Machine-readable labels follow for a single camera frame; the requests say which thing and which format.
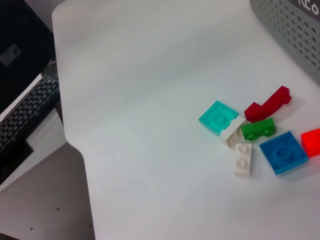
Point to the cyan square brick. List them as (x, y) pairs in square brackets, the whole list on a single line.
[(217, 117)]

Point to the white narrow brick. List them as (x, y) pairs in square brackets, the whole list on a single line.
[(231, 132)]

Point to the grey perforated storage bin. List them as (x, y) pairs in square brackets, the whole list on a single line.
[(295, 30)]

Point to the white two-stud brick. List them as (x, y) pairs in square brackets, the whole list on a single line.
[(243, 160)]

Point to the green small brick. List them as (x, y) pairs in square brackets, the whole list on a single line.
[(257, 131)]

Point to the dark red angled brick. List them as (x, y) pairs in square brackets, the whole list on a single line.
[(265, 107)]

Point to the blue square brick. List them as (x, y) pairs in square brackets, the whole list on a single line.
[(282, 152)]

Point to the black keyboard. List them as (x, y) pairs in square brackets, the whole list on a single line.
[(27, 115)]

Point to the grey side desk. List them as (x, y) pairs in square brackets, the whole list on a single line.
[(42, 207)]

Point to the red tall brick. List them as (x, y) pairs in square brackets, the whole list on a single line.
[(311, 143)]

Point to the black monitor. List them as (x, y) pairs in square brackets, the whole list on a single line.
[(22, 50)]

